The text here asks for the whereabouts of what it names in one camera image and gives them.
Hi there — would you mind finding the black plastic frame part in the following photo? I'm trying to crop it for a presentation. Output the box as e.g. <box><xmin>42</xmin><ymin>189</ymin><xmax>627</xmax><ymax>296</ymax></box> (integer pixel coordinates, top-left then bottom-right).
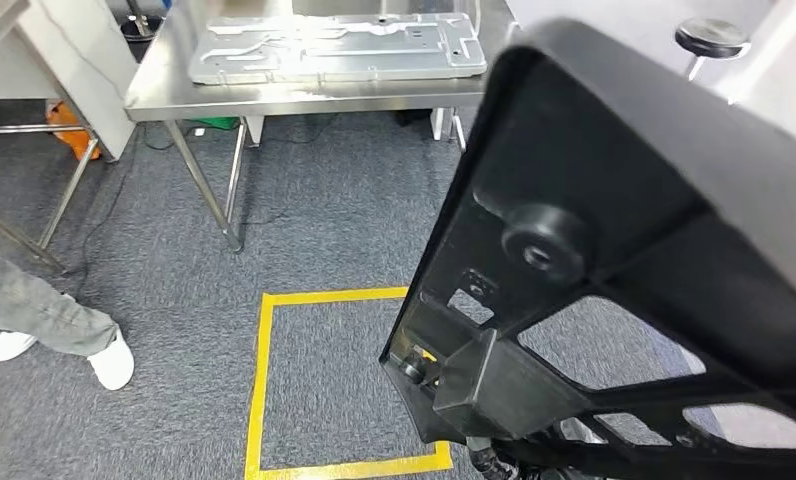
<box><xmin>379</xmin><ymin>18</ymin><xmax>796</xmax><ymax>480</ymax></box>

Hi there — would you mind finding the stainless steel workbench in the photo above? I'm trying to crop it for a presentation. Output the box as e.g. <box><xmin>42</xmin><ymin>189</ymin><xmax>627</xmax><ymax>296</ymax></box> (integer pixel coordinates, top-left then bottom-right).
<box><xmin>123</xmin><ymin>0</ymin><xmax>520</xmax><ymax>254</ymax></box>

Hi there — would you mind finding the silver aluminium plate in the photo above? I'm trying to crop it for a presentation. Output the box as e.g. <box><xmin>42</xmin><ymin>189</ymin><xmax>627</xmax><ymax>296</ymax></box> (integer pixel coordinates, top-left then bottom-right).
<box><xmin>187</xmin><ymin>11</ymin><xmax>489</xmax><ymax>86</ymax></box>

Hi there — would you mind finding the black round pole base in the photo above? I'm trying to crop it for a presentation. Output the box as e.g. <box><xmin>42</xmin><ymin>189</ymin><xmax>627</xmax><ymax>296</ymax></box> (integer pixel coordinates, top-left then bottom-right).
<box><xmin>119</xmin><ymin>0</ymin><xmax>159</xmax><ymax>42</ymax></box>

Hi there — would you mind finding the orange object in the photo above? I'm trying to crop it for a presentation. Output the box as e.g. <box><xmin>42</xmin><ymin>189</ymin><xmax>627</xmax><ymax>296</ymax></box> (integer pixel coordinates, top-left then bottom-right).
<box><xmin>44</xmin><ymin>100</ymin><xmax>102</xmax><ymax>162</ymax></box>

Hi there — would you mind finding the white cabinet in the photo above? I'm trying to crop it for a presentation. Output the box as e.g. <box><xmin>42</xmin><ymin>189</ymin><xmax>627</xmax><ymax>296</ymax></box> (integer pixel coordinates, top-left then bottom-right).
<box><xmin>0</xmin><ymin>0</ymin><xmax>139</xmax><ymax>164</ymax></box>

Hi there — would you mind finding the person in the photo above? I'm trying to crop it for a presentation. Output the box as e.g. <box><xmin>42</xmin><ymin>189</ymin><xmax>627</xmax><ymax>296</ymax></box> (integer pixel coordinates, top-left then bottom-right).
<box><xmin>0</xmin><ymin>225</ymin><xmax>136</xmax><ymax>392</ymax></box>

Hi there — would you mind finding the steel frame table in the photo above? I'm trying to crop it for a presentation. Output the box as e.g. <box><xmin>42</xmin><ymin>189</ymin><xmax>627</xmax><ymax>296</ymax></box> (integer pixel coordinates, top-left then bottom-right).
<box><xmin>0</xmin><ymin>0</ymin><xmax>102</xmax><ymax>273</ymax></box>

